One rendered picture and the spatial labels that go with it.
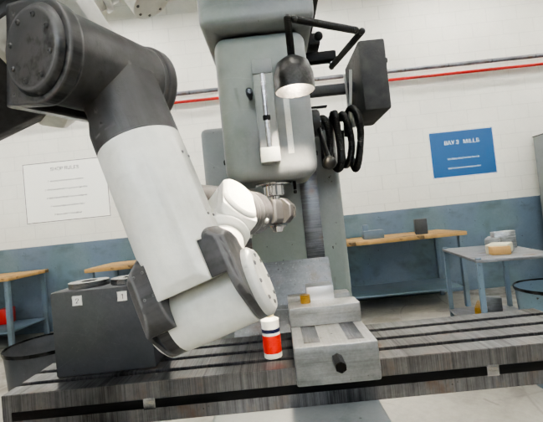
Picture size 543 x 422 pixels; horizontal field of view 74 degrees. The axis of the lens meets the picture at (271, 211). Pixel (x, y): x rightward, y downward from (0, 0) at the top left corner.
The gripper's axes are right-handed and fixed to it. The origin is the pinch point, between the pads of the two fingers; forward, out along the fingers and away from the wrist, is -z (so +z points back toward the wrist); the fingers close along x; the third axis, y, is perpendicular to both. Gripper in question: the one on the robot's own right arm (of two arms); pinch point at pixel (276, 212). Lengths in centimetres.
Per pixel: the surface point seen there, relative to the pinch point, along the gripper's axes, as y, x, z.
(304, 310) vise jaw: 21.2, -7.1, 5.8
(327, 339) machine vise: 24.8, -13.8, 12.8
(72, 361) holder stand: 29, 42, 24
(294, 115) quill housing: -19.8, -9.1, 6.0
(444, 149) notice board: -80, -46, -483
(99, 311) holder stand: 18.2, 35.6, 21.3
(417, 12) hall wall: -277, -32, -474
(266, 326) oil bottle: 24.4, 1.5, 7.3
